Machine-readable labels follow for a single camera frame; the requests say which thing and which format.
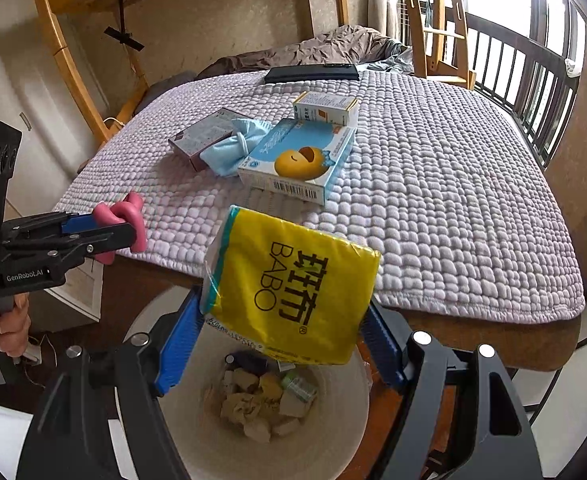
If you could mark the brown duvet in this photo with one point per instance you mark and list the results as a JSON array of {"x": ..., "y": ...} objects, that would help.
[{"x": 333, "y": 45}]

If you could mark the small white and orange box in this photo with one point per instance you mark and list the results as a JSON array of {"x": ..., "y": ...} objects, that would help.
[{"x": 323, "y": 107}]

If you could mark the person's left hand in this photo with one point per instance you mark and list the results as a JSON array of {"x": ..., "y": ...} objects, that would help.
[{"x": 15, "y": 325}]

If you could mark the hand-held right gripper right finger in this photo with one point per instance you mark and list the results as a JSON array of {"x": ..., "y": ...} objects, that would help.
[{"x": 381, "y": 355}]

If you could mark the blue face mask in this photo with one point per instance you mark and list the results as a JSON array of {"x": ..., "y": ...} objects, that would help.
[{"x": 228, "y": 152}]

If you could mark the green and white packet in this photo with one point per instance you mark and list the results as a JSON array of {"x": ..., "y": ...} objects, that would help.
[{"x": 298, "y": 389}]

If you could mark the wooden bunk bed frame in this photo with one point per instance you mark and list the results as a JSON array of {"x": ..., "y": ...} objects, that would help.
[{"x": 68, "y": 60}]

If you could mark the small white cloth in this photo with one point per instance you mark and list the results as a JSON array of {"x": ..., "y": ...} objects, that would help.
[{"x": 572, "y": 67}]

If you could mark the dark red medicine box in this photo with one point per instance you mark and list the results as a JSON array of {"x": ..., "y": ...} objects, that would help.
[{"x": 198, "y": 140}]

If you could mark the grey-green garment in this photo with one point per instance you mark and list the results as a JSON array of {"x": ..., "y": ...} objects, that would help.
[{"x": 391, "y": 64}]

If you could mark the blue white box yellow figure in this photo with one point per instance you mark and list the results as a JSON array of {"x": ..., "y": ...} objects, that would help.
[{"x": 293, "y": 160}]

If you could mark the pile of crumpled paper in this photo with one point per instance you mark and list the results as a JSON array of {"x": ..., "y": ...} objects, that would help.
[{"x": 243, "y": 405}]

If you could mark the black flat box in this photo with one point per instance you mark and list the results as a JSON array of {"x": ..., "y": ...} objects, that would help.
[{"x": 313, "y": 73}]

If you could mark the black wall bracket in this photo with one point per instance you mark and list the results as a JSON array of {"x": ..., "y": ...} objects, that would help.
[{"x": 123, "y": 37}]

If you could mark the grey pillow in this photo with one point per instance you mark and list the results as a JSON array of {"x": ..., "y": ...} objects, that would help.
[{"x": 168, "y": 85}]

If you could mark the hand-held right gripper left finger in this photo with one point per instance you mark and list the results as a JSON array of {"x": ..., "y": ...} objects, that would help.
[{"x": 178, "y": 350}]

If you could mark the green hanging cloth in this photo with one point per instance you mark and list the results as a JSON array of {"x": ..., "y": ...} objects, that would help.
[{"x": 429, "y": 15}]

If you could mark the pink bone-shaped object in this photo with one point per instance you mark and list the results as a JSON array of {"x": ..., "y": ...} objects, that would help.
[{"x": 123, "y": 210}]

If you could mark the dark window railing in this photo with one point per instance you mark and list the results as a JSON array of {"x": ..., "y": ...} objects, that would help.
[{"x": 523, "y": 70}]

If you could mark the wooden bed ladder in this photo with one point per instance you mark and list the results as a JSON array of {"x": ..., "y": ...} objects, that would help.
[{"x": 418, "y": 35}]

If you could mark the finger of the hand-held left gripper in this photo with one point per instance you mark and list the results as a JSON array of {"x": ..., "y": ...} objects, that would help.
[
  {"x": 108, "y": 239},
  {"x": 78, "y": 223}
]

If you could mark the white trash bin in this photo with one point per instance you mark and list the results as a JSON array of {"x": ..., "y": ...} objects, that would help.
[{"x": 333, "y": 435}]

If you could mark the lilac knitted blanket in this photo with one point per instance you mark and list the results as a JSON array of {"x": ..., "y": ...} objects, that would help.
[{"x": 448, "y": 185}]

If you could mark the white curtain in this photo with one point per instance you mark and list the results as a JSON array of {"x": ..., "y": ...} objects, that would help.
[{"x": 383, "y": 5}]

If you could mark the yellow tissue pack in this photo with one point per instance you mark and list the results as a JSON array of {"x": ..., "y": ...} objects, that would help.
[{"x": 293, "y": 280}]

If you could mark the dark blue wrapper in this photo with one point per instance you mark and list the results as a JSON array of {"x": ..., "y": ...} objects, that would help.
[{"x": 248, "y": 361}]

